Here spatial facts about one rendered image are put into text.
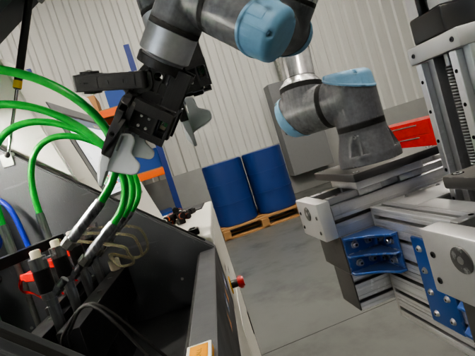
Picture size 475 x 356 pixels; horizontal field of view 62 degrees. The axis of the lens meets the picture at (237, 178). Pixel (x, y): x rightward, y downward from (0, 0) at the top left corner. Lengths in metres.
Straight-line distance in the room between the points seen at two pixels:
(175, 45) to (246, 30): 0.11
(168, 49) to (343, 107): 0.52
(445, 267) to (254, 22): 0.39
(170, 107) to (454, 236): 0.41
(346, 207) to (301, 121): 0.26
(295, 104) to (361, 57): 7.35
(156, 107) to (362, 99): 0.53
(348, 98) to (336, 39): 7.31
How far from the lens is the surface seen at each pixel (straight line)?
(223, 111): 7.30
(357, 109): 0.97
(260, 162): 5.44
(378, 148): 0.96
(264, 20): 0.51
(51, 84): 0.70
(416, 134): 4.61
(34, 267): 0.72
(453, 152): 0.89
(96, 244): 0.77
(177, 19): 0.57
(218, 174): 5.35
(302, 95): 1.04
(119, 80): 0.61
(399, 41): 8.91
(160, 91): 0.61
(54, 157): 1.07
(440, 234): 0.55
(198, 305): 0.65
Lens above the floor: 1.17
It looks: 4 degrees down
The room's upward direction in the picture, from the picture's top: 17 degrees counter-clockwise
